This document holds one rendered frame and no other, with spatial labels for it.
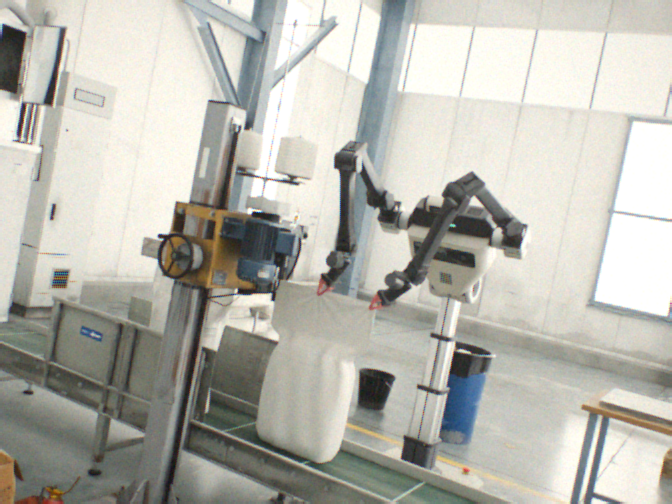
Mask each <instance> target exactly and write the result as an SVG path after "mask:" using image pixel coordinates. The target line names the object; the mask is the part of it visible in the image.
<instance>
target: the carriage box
mask: <svg viewBox="0 0 672 504"><path fill-rule="evenodd" d="M186 215H190V216H195V217H199V218H204V219H208V220H212V221H216V226H215V231H214V236H213V240H208V239H203V238H199V237H195V236H191V235H187V234H184V235H186V236H187V237H188V238H189V239H190V241H191V242H192V243H194V244H196V245H198V246H200V247H201V250H202V253H203V260H202V263H201V265H200V266H199V268H197V269H195V270H190V271H189V272H188V274H186V275H185V276H184V277H182V278H180V279H178V280H181V281H185V282H188V283H192V284H195V285H199V286H202V287H204V288H206V289H209V288H223V289H255V284H254V283H249V282H245V281H242V280H240V279H239V278H238V277H237V275H236V270H237V264H238V263H237V261H238V258H240V257H242V255H241V254H240V248H241V242H242V240H241V239H239V240H235V239H225V238H221V237H220V236H221V235H222V233H221V231H222V225H223V220H224V217H225V216H226V217H233V218H240V219H243V224H245V222H246V218H247V217H251V214H248V213H243V212H238V211H234V210H229V209H228V211H223V210H218V211H217V210H212V209H208V208H203V207H198V206H194V205H189V203H187V202H181V201H176V202H175V207H174V212H173V218H172V223H171V228H170V234H171V233H174V232H179V233H182V234H183V230H184V225H185V220H186ZM251 218H255V217H251ZM171 240H172V242H173V245H174V247H175V250H176V249H177V247H178V246H179V245H181V244H183V243H186V241H185V240H184V239H182V238H180V237H173V238H171ZM171 252H172V248H171V245H170V242H169V240H168V245H167V250H166V255H165V261H164V268H165V269H166V271H167V270H168V268H169V266H170V264H171V261H172V259H171V257H170V255H171ZM183 271H184V270H182V269H180V268H179V267H178V266H176V263H175V262H174V264H173V266H172V268H171V270H170V272H169V273H170V274H172V275H178V274H181V273H182V272H183ZM214 273H228V274H227V279H226V284H213V278H214ZM204 283H205V284H204Z"/></svg>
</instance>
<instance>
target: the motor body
mask: <svg viewBox="0 0 672 504"><path fill-rule="evenodd" d="M283 226H284V224H281V223H277V222H272V221H265V220H262V219H257V218H251V217H247V218H246V222H245V227H246V230H245V229H244V232H245V235H244V234H243V237H244V239H242V242H241V248H240V254H241V255H242V257H240V258H238V261H237V263H238V264H237V270H236V275H237V277H238V278H239V279H240V280H242V281H245V282H249V283H254V284H262V285H267V284H270V283H271V282H272V281H273V278H274V273H275V270H277V268H276V264H274V258H275V256H276V254H277V253H275V250H274V244H275V239H276V234H277V233H278V232H279V231H281V228H283ZM280 227H281V228H280Z"/></svg>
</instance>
